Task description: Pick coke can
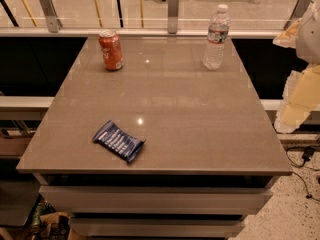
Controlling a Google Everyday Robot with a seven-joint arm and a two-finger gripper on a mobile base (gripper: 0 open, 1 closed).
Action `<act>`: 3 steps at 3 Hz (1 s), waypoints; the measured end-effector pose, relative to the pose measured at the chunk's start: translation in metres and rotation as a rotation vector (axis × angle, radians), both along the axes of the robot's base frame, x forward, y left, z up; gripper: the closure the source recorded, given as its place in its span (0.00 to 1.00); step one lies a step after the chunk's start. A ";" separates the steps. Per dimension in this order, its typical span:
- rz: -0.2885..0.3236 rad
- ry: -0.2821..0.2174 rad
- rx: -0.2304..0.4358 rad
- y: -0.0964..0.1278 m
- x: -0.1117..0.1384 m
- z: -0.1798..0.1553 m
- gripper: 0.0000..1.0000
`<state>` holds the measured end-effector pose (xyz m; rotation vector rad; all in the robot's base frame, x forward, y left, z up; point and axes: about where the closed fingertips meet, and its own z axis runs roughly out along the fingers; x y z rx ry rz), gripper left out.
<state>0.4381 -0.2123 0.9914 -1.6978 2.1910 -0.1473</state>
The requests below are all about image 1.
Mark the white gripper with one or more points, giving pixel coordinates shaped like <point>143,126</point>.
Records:
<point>309,39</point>

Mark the red coke can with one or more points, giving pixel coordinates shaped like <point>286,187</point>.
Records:
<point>109,42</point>

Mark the clear plastic water bottle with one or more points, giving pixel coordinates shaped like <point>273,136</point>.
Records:
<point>218,29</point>

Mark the blue snack bag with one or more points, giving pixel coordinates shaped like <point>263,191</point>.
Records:
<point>114,139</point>

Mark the grey upper drawer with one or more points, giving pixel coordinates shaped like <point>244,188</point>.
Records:
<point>156,200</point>

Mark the grey drawer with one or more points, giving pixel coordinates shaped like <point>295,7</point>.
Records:
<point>156,200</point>
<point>156,228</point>

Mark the grey lower drawer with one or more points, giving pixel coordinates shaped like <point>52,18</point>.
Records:
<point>156,228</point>

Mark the cardboard box clutter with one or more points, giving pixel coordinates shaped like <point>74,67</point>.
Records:
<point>49,224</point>

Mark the metal railing post right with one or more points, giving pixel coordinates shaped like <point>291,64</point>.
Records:
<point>300,8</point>

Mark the metal railing post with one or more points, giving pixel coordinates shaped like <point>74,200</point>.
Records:
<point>300,8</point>
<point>53,23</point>
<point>173,8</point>

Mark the metal railing post middle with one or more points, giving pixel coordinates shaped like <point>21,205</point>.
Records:
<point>173,8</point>

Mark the metal railing post left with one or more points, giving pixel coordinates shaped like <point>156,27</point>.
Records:
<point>53,23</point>

